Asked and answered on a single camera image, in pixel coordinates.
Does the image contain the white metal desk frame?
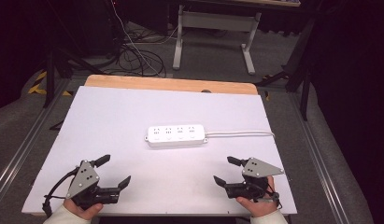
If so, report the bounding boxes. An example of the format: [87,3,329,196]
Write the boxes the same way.
[172,4,263,76]

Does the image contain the person's left hand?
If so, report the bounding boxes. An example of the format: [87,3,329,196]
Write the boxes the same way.
[63,198,104,221]

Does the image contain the person's right hand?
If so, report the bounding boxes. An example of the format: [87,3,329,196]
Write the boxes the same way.
[235,175,279,218]

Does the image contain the white foam board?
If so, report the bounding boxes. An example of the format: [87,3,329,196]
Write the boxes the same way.
[21,86,298,217]

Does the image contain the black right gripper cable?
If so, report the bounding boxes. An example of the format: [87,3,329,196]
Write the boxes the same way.
[254,182,283,210]

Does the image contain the white power strip cable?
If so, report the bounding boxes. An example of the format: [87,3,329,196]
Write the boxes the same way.
[205,130,277,140]

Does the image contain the black tripod stand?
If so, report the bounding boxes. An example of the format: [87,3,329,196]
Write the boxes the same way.
[42,46,104,109]

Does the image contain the white power strip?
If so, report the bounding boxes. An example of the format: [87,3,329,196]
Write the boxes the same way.
[144,123,209,148]

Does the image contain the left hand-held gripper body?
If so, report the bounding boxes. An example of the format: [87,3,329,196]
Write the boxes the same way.
[65,160,122,210]

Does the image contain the metal floor rail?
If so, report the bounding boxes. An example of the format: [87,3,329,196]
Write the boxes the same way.
[0,77,73,203]
[288,92,348,224]

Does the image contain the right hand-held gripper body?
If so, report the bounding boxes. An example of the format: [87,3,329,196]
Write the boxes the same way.
[224,157,285,200]

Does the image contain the thin white floor cable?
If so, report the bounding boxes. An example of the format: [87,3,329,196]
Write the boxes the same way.
[112,0,182,77]

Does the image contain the black metal stand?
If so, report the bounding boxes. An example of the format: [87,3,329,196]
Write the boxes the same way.
[254,15,316,122]

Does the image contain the black floor cables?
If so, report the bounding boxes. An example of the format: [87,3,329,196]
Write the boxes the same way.
[117,29,167,78]

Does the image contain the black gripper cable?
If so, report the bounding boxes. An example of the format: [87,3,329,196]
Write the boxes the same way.
[41,167,80,218]
[254,182,283,210]

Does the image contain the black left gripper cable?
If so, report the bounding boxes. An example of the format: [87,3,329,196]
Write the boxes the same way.
[41,167,80,218]

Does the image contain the yellow black floor tape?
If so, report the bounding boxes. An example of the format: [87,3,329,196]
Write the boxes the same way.
[27,70,73,97]

